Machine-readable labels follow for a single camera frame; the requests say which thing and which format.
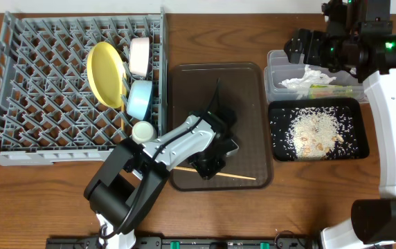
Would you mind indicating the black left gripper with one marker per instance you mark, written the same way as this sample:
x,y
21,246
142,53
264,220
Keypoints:
x,y
206,165

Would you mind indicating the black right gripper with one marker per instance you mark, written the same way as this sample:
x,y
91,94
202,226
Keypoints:
x,y
314,39

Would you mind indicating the white tissue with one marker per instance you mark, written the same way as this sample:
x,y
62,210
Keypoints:
x,y
309,78

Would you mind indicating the wooden chopstick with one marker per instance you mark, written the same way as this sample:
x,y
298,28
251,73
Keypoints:
x,y
122,108
187,169

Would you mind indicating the green wrapper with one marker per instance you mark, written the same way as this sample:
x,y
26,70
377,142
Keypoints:
x,y
317,91

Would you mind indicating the white cup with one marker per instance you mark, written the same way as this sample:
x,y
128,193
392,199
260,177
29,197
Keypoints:
x,y
143,131

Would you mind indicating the light blue bowl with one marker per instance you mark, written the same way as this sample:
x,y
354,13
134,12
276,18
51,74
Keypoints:
x,y
139,100

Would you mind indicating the pink bowl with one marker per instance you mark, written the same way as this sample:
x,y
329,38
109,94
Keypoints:
x,y
139,55

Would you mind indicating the yellow plate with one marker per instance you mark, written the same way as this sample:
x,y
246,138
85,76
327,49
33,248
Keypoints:
x,y
105,72

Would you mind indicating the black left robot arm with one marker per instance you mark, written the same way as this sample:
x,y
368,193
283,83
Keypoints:
x,y
128,183

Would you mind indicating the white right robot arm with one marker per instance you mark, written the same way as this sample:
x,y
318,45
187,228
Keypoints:
x,y
359,39

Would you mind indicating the black waste tray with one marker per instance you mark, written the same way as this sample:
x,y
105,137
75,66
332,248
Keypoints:
x,y
350,103

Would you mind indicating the rice food waste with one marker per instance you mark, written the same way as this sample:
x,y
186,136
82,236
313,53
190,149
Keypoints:
x,y
313,133

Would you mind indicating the grey dishwasher rack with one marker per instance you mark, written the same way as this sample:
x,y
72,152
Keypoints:
x,y
48,113

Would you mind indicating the clear plastic bin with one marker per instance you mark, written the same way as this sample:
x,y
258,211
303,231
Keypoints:
x,y
279,69

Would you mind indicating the brown serving tray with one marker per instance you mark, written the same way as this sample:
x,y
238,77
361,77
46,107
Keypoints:
x,y
239,87

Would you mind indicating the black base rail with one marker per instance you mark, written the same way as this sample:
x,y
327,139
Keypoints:
x,y
286,242

